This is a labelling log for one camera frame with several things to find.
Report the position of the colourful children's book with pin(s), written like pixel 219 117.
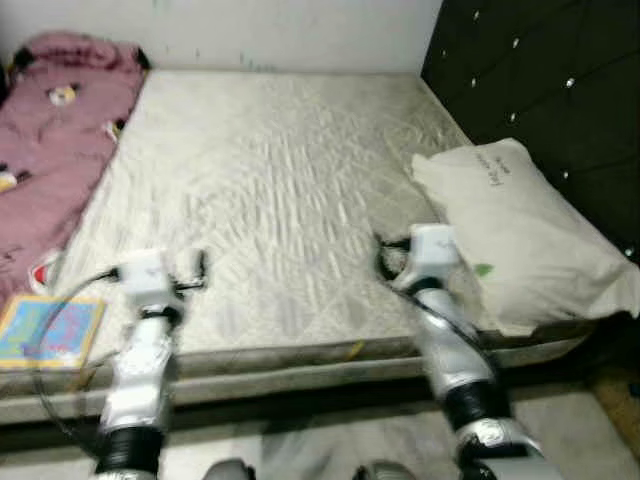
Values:
pixel 50 335

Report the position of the brown and white floor item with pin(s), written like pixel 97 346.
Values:
pixel 618 405

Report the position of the grey right robot leg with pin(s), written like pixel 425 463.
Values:
pixel 385 471

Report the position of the grey quilted mattress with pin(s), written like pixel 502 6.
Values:
pixel 270 180

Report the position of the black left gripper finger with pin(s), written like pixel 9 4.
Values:
pixel 202 268

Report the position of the white pillow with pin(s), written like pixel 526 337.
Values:
pixel 530 230

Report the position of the black tufted headboard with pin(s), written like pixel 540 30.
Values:
pixel 540 80

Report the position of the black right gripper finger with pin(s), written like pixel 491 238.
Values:
pixel 382 255

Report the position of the grey robot leg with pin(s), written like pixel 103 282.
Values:
pixel 230 471
pixel 385 471

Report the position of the pink cartoon print blanket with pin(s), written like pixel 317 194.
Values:
pixel 60 140

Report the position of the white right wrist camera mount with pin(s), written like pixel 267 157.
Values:
pixel 432 250

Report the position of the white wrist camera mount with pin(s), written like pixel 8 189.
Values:
pixel 432 250
pixel 145 275

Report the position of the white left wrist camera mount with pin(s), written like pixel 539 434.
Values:
pixel 145 275

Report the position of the dotted lower mattress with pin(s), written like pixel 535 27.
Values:
pixel 300 385

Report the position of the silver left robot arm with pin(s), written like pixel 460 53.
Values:
pixel 140 380

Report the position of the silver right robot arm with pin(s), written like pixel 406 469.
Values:
pixel 450 350

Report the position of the grey left robot leg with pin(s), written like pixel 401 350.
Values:
pixel 230 471

